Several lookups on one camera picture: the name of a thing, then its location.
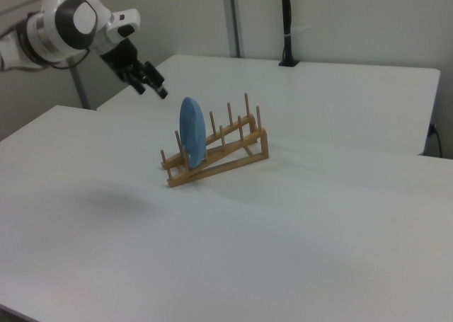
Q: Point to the grey metal partition post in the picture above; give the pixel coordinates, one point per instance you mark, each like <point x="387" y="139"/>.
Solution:
<point x="80" y="85"/>
<point x="231" y="17"/>

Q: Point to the wooden plate rack with pegs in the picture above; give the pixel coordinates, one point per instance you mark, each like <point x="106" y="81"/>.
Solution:
<point x="264" y="143"/>

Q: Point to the white adjacent table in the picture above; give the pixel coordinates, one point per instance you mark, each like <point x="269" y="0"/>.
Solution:
<point x="318" y="99"/>

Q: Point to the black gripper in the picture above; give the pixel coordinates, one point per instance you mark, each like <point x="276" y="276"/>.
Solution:
<point x="122" y="58"/>

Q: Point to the black clamped camera pole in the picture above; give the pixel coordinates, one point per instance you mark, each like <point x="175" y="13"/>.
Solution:
<point x="287" y="17"/>

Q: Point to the blue round plate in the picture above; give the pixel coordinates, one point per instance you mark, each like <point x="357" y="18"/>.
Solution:
<point x="191" y="131"/>

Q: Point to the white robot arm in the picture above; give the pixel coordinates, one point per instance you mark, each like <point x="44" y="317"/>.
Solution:
<point x="53" y="24"/>

